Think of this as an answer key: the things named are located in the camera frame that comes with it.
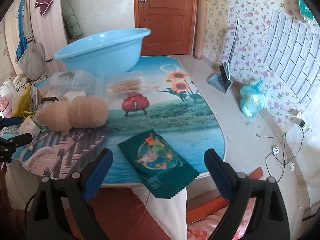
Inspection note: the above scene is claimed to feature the brown hair tie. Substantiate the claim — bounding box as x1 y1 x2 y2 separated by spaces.
40 96 62 103

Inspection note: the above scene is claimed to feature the white plastic hanger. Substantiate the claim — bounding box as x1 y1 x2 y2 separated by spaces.
19 142 53 171

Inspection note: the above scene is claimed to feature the black cable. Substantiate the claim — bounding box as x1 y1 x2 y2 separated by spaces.
256 127 304 178

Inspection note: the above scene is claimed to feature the pink blanket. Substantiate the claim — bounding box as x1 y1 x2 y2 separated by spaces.
187 200 258 240

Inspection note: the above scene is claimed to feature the teal paper bag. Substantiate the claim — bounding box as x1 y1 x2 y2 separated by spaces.
298 0 315 23

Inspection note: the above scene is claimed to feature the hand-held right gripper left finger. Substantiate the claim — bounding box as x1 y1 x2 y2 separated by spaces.
26 148 113 240

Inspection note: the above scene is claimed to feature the light blue plastic bag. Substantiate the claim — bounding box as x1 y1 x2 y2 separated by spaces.
240 80 267 118

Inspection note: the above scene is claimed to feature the brown plush toy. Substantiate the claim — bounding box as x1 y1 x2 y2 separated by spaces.
35 95 108 136

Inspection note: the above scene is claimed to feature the clear plastic case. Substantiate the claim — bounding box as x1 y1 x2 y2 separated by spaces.
49 69 105 98

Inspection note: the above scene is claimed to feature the white and pink appliance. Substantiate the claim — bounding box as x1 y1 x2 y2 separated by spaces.
0 80 13 117

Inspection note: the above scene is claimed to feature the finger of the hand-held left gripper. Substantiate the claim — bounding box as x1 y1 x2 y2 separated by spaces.
0 133 33 151
0 116 22 131

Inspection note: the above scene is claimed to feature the grey cloth bag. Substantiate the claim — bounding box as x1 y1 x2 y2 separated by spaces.
15 42 45 80

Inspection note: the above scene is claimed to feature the white cable bundle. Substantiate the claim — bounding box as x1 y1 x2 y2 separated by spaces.
12 74 32 87

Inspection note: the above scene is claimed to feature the pale wooden wardrobe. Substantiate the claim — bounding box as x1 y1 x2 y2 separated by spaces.
4 0 69 80

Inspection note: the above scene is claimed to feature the brown wooden door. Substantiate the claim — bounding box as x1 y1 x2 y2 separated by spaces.
134 0 198 57

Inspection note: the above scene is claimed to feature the small white printed box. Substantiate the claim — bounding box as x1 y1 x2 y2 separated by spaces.
19 117 40 138

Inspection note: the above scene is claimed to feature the white tissue packet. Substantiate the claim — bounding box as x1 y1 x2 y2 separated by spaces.
64 90 87 102

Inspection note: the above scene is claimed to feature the green quilt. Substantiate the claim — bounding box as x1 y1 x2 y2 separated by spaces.
61 0 84 40

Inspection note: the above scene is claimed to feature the orange trimmed pouch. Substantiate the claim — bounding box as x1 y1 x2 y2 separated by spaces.
32 89 45 110

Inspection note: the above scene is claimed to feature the dark green snack packet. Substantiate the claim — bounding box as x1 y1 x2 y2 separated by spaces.
117 129 200 199

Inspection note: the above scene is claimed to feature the grey brick wall panel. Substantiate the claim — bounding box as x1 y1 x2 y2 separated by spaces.
259 9 320 100

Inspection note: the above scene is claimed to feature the blue apron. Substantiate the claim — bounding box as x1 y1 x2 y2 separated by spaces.
15 0 28 58

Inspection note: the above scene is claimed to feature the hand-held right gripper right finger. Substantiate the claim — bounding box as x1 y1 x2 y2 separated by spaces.
204 148 292 240

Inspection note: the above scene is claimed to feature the light blue plastic basin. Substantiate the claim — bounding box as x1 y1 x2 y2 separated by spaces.
54 28 152 73

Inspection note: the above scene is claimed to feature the yellow lanyard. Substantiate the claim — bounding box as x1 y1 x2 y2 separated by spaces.
15 84 35 118

